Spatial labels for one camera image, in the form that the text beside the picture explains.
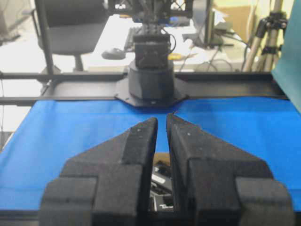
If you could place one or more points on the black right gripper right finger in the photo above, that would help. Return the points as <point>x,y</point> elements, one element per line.
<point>220,184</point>

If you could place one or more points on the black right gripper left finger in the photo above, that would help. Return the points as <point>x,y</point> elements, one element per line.
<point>106,185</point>

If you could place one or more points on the black white Dynamixel box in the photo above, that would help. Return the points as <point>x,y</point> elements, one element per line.
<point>161,192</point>

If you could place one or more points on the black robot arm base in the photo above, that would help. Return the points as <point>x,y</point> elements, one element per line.
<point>150,78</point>

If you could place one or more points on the brown cardboard box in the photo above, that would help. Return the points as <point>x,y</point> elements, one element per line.
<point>162,158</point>

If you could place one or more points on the blue table cloth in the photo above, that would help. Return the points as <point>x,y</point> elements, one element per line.
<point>52,132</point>

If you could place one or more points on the black computer mouse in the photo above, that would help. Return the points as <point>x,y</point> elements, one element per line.
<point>114,54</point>

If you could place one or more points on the teal backdrop sheet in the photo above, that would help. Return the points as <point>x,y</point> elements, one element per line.
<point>287,72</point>

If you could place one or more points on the white desk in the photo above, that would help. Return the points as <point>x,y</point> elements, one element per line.
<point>225,59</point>

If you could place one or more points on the black keyboard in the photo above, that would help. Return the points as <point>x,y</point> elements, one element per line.
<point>129,44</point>

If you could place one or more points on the black office chair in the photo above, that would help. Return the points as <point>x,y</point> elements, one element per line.
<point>70,28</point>

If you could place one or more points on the black metal frame rail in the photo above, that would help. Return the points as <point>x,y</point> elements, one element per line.
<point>109,86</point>

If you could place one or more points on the silver camera tripod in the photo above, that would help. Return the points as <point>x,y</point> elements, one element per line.
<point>264,50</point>

